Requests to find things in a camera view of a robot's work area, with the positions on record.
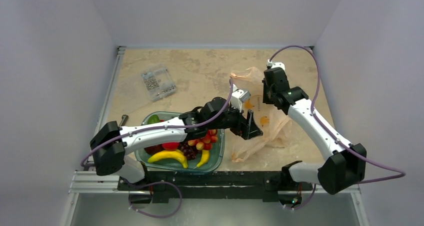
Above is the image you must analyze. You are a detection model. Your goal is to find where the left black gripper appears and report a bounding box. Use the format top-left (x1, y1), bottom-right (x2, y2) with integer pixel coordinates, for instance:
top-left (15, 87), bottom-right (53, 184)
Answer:
top-left (207, 101), bottom-right (262, 140)

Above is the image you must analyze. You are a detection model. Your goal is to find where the orange plastic bag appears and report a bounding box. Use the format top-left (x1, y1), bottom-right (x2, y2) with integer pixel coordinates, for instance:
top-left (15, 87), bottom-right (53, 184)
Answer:
top-left (230, 67), bottom-right (292, 162)

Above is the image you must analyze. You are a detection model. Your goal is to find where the red cherry bunch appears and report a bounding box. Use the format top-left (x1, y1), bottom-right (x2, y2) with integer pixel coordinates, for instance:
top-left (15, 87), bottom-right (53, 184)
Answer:
top-left (188, 129), bottom-right (219, 151)

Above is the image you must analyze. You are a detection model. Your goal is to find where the red fake apple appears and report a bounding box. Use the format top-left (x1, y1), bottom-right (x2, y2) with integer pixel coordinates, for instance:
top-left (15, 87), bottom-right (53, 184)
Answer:
top-left (161, 142), bottom-right (180, 151)

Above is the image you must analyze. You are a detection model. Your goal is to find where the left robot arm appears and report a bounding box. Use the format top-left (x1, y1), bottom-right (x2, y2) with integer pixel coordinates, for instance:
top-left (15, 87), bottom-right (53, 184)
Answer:
top-left (89, 97), bottom-right (263, 190)

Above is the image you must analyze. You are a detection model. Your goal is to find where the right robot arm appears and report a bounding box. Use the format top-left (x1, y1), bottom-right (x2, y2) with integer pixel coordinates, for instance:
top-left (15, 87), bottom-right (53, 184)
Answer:
top-left (262, 66), bottom-right (367, 195)

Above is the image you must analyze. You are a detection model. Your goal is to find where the right yellow fake banana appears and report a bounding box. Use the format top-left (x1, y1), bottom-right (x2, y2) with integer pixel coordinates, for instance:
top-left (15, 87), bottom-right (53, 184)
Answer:
top-left (196, 150), bottom-right (210, 168)

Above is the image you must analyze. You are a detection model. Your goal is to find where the yellow fake banana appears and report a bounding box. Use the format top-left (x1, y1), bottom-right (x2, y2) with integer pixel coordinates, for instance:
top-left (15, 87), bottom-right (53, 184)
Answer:
top-left (196, 150), bottom-right (210, 168)
top-left (147, 150), bottom-right (188, 168)

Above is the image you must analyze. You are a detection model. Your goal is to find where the purple fake grape bunch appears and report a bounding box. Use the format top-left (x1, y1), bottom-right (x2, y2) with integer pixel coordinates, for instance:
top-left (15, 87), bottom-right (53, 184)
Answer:
top-left (178, 142), bottom-right (199, 160)

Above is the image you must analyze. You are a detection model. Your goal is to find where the front yellow fake banana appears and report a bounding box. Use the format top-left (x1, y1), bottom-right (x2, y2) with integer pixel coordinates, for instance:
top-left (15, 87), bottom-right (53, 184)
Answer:
top-left (147, 150), bottom-right (188, 168)

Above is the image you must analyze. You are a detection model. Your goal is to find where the green fake lime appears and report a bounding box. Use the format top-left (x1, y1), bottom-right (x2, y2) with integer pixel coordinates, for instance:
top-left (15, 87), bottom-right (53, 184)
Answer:
top-left (147, 114), bottom-right (161, 125)

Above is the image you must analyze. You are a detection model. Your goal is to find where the dark red fake plum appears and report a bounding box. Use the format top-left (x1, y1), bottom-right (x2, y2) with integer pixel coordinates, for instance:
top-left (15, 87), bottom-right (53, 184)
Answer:
top-left (144, 145), bottom-right (163, 155)

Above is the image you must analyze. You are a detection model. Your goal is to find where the teal plastic tray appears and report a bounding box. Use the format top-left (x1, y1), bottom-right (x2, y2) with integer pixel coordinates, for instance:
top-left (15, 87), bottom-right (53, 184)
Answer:
top-left (134, 129), bottom-right (225, 174)

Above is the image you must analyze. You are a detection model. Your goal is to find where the clear screw box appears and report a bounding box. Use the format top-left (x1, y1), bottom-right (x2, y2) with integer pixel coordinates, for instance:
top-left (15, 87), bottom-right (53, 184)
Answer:
top-left (141, 64), bottom-right (177, 102)

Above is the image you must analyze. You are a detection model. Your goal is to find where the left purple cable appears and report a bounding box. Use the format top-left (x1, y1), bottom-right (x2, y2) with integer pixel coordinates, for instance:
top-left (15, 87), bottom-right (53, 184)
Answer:
top-left (80, 78), bottom-right (235, 168)

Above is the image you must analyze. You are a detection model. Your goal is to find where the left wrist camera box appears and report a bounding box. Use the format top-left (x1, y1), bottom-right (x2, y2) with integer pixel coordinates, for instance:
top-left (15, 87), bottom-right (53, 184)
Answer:
top-left (230, 89), bottom-right (251, 112)

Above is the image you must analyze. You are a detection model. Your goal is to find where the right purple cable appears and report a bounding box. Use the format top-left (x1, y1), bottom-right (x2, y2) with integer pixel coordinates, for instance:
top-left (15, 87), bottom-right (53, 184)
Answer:
top-left (267, 45), bottom-right (407, 185)

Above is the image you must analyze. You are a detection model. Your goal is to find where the black base frame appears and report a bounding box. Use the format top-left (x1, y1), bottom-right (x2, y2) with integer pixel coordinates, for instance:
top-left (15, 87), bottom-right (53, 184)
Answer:
top-left (117, 171), bottom-right (313, 204)

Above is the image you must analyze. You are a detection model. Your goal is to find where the black metal clamp handle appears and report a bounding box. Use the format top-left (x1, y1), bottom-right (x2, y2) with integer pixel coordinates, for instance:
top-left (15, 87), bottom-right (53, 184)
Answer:
top-left (118, 114), bottom-right (129, 127)

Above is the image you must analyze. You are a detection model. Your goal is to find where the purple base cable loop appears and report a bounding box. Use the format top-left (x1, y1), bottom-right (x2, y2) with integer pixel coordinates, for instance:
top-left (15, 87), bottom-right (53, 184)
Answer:
top-left (122, 178), bottom-right (184, 218)

